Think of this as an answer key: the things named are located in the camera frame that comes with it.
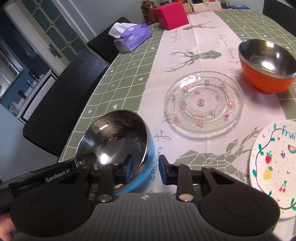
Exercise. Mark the white box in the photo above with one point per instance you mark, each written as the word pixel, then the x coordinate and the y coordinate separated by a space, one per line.
pixel 206 6

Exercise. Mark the blue steel bowl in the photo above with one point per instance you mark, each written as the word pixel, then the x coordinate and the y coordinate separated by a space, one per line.
pixel 115 135

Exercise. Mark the brown figurine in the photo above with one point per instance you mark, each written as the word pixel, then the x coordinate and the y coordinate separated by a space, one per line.
pixel 147 8

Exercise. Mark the black chair right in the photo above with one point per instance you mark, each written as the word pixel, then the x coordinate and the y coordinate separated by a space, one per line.
pixel 281 12

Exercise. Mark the clear glass plate left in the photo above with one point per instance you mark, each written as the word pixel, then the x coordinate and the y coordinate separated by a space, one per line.
pixel 204 102

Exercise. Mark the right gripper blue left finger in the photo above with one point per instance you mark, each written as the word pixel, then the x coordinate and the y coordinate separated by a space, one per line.
pixel 109 175

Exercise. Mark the white glass panel door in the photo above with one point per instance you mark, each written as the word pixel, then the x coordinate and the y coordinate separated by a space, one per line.
pixel 50 34

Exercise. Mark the black chair far left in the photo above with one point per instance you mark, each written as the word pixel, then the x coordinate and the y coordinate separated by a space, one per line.
pixel 103 44

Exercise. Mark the white fruity ceramic plate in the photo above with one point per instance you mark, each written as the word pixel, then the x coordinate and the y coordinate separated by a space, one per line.
pixel 272 165

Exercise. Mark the black chair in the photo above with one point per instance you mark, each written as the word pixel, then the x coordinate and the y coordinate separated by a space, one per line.
pixel 52 122
pixel 103 44
pixel 281 12

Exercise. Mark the pink box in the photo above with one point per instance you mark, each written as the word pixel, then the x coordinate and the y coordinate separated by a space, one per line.
pixel 171 16

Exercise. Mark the orange steel bowl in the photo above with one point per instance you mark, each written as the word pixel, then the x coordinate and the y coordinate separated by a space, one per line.
pixel 267 65

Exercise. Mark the left hand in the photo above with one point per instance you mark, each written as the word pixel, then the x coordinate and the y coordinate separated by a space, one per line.
pixel 6 227

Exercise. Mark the black chair near left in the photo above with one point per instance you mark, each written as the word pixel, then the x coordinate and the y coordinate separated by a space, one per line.
pixel 52 122

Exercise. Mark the blue packet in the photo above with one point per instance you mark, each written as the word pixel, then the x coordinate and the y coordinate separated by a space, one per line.
pixel 239 7

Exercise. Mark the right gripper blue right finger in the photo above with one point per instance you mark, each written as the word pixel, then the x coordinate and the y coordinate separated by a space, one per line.
pixel 179 175

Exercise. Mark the purple tissue box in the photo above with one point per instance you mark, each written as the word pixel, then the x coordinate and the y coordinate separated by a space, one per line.
pixel 128 36

